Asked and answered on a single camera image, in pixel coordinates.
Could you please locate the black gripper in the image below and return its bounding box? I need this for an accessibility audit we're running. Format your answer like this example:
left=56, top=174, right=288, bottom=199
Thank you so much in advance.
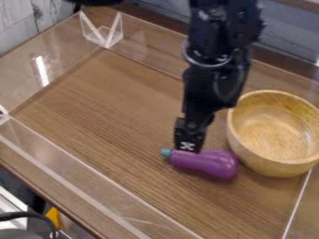
left=173, top=60, right=251, bottom=153

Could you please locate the purple toy eggplant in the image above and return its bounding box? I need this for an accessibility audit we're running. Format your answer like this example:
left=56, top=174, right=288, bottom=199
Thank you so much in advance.
left=159, top=148, right=237, bottom=179

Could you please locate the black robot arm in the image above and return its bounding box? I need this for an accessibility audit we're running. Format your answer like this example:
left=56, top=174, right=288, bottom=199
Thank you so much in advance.
left=175, top=0, right=264, bottom=153

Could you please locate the brown wooden bowl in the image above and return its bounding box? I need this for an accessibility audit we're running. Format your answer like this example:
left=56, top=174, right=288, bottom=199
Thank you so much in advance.
left=227, top=90, right=319, bottom=177

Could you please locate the yellow label on device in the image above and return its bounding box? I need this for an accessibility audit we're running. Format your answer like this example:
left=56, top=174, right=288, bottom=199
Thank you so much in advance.
left=45, top=206, right=61, bottom=228

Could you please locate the clear acrylic tray wall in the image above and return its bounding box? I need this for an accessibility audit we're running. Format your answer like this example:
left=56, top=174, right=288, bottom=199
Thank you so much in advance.
left=0, top=105, right=203, bottom=239

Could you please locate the clear acrylic corner bracket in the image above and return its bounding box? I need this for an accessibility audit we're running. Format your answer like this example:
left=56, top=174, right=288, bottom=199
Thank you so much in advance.
left=79, top=12, right=123, bottom=49

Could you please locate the black cable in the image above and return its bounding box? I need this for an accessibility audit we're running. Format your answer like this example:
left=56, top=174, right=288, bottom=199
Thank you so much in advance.
left=0, top=211, right=63, bottom=239

